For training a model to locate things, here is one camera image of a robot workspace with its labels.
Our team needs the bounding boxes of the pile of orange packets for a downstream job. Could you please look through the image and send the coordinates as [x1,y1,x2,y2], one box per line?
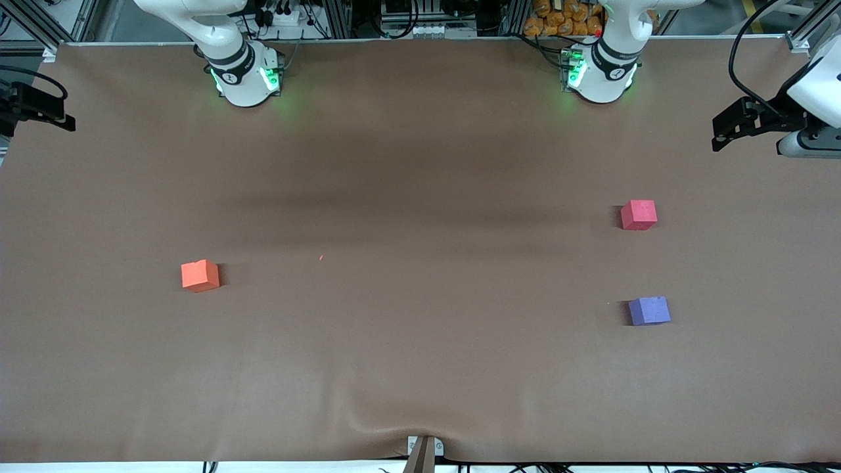
[523,0,604,39]

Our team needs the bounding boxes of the large table cover sheet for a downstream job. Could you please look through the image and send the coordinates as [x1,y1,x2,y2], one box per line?
[0,37,841,464]

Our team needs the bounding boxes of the orange foam block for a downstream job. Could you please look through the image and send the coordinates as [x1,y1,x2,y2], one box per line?
[181,259,221,294]

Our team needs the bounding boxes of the red foam block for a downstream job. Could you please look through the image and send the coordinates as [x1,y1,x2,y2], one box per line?
[620,199,658,231]

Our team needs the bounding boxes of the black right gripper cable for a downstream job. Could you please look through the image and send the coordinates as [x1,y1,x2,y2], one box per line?
[0,64,68,101]

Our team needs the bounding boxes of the metal table edge clamp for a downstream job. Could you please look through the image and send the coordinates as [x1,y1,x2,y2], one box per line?
[407,435,445,473]

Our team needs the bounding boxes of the white power strip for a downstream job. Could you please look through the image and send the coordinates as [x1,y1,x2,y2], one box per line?
[260,5,311,29]

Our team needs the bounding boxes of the purple foam block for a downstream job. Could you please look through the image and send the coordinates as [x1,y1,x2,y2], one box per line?
[627,296,672,327]

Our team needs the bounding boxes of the white terminal block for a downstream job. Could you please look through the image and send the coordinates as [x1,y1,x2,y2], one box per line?
[413,22,478,39]

